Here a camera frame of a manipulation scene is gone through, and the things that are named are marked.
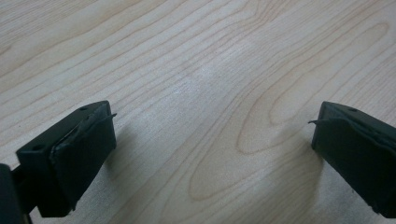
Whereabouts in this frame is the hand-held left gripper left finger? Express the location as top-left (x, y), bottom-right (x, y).
top-left (16, 100), bottom-right (118, 218)

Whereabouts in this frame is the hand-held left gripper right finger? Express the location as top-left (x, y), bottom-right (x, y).
top-left (307, 100), bottom-right (396, 219)

